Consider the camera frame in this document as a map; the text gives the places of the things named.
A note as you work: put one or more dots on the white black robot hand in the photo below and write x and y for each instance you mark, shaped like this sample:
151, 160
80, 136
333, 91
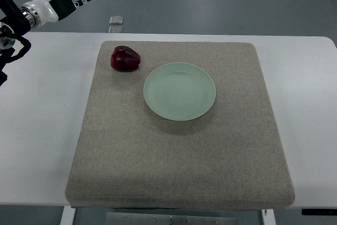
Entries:
39, 12

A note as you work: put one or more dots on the red apple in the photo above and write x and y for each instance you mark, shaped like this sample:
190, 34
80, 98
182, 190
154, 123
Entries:
125, 59

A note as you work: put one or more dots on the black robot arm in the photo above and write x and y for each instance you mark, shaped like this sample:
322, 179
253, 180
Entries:
13, 27

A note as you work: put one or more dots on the lower metal floor plate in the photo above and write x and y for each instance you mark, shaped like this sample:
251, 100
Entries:
115, 29

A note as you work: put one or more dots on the metal floor plate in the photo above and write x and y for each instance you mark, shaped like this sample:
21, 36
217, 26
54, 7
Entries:
115, 29
116, 20

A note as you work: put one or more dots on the upper metal floor plate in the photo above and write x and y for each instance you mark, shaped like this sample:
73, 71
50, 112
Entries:
116, 20

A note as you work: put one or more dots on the light green plate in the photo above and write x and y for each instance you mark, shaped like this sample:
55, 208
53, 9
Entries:
179, 91

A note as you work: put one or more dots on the beige fabric mat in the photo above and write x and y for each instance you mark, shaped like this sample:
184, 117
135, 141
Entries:
231, 158

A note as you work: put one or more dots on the white table leg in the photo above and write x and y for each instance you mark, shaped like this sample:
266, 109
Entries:
68, 216

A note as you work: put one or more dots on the black table control panel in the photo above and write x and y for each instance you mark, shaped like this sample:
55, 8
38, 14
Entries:
319, 212

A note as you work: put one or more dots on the grey metal base plate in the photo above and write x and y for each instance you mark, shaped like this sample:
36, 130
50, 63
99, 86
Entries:
162, 219

